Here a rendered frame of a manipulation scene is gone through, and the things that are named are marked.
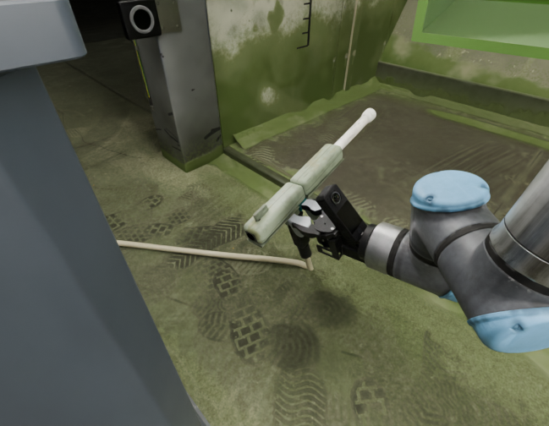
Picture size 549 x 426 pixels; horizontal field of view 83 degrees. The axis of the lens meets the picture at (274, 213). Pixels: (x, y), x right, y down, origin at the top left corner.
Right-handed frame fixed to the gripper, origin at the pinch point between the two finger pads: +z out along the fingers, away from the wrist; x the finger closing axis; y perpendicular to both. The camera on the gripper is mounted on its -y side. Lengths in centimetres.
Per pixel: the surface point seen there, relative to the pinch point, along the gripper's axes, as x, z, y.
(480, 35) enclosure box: 69, -18, -8
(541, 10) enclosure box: 89, -27, -6
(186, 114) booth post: 18, 56, -7
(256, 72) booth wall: 51, 52, -6
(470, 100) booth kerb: 128, -5, 44
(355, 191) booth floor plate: 32.7, 3.9, 24.8
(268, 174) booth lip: 23.6, 32.6, 18.0
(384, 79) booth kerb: 134, 42, 37
